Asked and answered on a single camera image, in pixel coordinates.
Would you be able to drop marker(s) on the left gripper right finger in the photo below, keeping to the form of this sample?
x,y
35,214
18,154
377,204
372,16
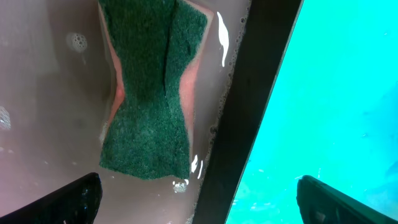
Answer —
x,y
321,204

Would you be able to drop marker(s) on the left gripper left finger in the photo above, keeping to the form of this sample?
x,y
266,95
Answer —
x,y
76,202

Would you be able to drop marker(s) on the pink green sponge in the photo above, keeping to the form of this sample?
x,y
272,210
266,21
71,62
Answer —
x,y
156,50

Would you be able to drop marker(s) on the teal plastic tray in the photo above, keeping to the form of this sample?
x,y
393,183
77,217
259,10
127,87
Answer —
x,y
332,114

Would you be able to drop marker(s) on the black water tray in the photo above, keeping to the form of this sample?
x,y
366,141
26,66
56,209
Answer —
x,y
57,87

